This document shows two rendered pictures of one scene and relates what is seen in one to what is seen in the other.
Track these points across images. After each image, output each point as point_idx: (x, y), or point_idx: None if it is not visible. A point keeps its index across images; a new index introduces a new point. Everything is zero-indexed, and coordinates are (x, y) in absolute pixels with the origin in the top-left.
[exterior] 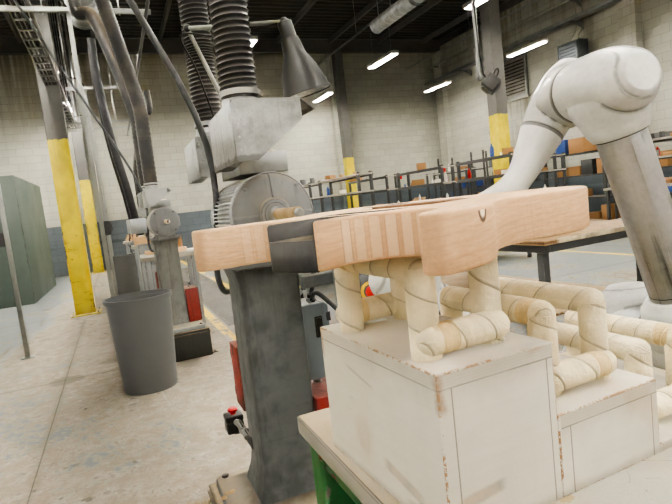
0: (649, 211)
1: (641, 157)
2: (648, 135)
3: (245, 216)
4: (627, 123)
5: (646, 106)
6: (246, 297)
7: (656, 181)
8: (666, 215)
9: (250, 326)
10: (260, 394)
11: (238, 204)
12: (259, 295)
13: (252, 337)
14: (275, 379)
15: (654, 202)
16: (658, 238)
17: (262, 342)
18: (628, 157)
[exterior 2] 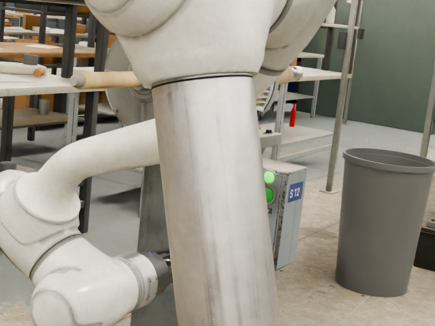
0: (171, 255)
1: (163, 138)
2: (189, 97)
3: (114, 71)
4: (133, 60)
5: (155, 33)
6: (147, 180)
7: (178, 199)
8: (187, 279)
9: (143, 218)
10: (135, 310)
11: (112, 53)
12: (161, 184)
13: (142, 234)
14: (156, 301)
15: (172, 240)
16: (177, 318)
17: (151, 246)
18: (156, 130)
